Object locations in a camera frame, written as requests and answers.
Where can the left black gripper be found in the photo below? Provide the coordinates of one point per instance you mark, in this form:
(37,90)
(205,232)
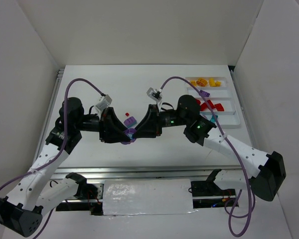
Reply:
(102,125)

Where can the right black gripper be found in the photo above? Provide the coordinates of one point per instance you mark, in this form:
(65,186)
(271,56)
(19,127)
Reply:
(155,121)

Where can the purple flower lego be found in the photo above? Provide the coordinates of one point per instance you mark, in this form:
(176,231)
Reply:
(129,132)

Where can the purple curved lego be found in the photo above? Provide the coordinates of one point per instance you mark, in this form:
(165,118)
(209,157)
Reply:
(130,122)

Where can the red arch lego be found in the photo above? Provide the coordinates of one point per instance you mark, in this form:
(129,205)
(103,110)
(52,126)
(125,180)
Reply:
(204,106)

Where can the purple fan lego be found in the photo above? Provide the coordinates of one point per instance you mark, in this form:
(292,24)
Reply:
(205,93)

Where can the teal square lego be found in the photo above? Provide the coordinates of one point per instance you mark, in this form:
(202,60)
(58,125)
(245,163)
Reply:
(214,119)

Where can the yellow oval lego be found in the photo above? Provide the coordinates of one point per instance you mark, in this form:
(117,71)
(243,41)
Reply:
(201,82)

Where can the small yellow lego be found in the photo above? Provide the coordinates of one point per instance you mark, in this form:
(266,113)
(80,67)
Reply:
(217,83)

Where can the yellow curved lego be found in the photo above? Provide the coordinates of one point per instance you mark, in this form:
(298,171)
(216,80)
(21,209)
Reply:
(212,82)

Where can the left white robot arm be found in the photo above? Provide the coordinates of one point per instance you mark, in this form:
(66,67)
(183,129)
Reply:
(24,207)

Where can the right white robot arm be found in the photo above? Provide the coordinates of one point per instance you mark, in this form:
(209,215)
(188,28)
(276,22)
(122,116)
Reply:
(263,172)

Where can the white foam board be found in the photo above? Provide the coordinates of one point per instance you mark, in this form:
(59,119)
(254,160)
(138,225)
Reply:
(147,197)

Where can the white compartment tray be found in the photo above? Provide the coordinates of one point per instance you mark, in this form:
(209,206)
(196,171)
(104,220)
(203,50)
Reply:
(216,92)

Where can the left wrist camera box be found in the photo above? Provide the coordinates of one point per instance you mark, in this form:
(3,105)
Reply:
(103,103)

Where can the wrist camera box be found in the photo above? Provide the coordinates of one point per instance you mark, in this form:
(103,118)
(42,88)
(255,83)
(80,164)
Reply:
(103,103)
(155,94)

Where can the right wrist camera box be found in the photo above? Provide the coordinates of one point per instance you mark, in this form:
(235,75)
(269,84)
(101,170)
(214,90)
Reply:
(155,94)

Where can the aluminium frame rail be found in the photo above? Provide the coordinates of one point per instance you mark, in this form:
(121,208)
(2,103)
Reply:
(102,173)

